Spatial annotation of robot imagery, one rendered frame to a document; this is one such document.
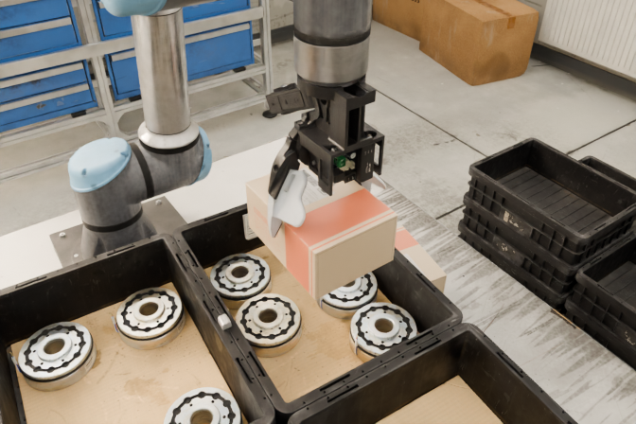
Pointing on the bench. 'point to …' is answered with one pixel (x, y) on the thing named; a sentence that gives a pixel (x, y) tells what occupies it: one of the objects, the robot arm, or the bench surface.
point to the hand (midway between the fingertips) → (318, 211)
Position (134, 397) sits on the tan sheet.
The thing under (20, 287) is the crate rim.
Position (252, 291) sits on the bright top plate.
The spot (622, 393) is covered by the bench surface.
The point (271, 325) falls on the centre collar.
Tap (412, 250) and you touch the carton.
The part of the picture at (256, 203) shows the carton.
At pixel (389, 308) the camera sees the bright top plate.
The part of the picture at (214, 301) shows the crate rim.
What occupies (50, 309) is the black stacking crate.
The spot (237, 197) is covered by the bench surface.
